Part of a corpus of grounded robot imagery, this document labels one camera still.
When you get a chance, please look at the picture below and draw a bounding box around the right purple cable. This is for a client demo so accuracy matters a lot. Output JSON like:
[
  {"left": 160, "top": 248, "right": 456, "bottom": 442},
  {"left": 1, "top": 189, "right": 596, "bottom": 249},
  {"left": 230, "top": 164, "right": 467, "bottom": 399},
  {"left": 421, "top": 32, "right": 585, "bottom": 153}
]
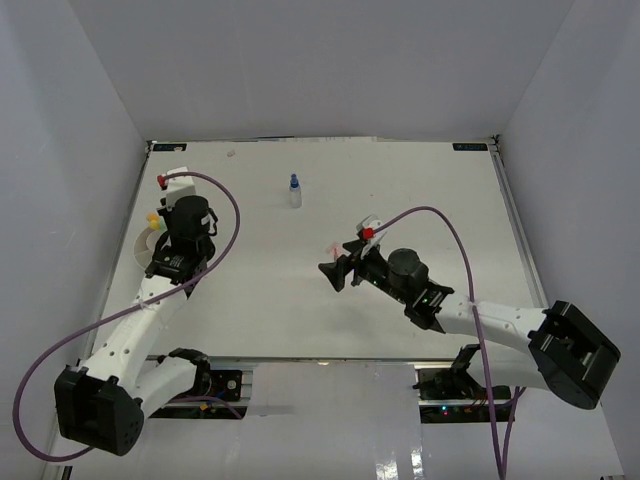
[{"left": 372, "top": 205, "right": 526, "bottom": 476}]

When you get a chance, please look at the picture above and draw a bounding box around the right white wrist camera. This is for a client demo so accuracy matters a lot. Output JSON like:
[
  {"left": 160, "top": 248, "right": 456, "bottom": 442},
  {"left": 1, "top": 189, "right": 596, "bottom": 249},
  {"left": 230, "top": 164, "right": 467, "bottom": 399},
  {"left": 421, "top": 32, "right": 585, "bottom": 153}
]
[{"left": 357, "top": 215, "right": 386, "bottom": 259}]

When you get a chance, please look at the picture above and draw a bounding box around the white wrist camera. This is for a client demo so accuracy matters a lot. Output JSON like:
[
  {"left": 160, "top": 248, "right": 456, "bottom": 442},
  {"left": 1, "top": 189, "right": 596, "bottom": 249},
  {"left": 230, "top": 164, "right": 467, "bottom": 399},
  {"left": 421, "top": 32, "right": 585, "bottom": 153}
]
[
  {"left": 357, "top": 215, "right": 386, "bottom": 259},
  {"left": 156, "top": 167, "right": 196, "bottom": 209}
]

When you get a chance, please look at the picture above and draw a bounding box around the white divided round container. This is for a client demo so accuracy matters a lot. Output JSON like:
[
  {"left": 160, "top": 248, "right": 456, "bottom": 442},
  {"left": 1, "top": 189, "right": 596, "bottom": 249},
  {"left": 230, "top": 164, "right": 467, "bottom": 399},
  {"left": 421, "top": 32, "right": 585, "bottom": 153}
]
[{"left": 133, "top": 227, "right": 166, "bottom": 270}]

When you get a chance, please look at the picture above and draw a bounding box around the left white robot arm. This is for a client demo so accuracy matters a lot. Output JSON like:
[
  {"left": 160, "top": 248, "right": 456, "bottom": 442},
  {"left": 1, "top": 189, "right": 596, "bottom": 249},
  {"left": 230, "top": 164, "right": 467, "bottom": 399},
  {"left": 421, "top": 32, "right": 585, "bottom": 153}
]
[{"left": 54, "top": 195, "right": 217, "bottom": 456}]

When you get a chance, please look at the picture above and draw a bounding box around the pink red pen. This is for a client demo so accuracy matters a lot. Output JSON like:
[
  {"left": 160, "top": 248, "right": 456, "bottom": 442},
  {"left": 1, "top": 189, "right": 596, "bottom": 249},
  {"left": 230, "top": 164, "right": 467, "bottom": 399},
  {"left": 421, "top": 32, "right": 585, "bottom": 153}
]
[{"left": 326, "top": 242, "right": 344, "bottom": 258}]

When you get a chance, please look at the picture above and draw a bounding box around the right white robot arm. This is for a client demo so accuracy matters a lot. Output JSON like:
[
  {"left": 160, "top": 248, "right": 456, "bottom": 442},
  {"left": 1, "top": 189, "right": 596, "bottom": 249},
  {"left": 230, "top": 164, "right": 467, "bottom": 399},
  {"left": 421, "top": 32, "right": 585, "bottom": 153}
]
[{"left": 318, "top": 240, "right": 621, "bottom": 410}]

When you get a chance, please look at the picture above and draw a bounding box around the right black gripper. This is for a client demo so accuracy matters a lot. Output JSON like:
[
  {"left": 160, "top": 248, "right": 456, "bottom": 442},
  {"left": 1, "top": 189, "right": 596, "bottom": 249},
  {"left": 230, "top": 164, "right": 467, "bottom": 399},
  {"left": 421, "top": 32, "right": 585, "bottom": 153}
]
[{"left": 319, "top": 238, "right": 411, "bottom": 305}]

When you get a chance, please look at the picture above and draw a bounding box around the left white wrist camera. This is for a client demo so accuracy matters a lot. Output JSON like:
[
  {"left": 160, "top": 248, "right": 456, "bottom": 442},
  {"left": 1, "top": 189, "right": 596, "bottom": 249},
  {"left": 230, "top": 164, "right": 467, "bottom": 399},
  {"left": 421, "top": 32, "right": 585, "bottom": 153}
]
[{"left": 156, "top": 167, "right": 196, "bottom": 209}]

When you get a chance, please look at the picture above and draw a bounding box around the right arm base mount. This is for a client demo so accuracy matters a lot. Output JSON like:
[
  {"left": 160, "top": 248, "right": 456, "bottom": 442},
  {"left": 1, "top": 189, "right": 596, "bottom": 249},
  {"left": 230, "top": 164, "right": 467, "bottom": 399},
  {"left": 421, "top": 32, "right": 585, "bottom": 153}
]
[{"left": 413, "top": 344, "right": 490, "bottom": 425}]

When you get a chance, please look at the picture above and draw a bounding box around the small bottle blue cap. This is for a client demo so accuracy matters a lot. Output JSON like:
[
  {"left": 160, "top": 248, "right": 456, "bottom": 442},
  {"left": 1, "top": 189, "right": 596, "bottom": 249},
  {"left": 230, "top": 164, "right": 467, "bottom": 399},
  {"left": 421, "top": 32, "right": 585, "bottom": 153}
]
[{"left": 289, "top": 174, "right": 302, "bottom": 208}]

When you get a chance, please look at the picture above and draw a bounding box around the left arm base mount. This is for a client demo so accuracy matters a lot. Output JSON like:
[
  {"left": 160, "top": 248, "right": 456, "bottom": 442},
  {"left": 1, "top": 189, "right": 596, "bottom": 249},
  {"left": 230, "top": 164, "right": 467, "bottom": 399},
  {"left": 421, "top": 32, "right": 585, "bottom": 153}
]
[{"left": 151, "top": 348, "right": 247, "bottom": 420}]

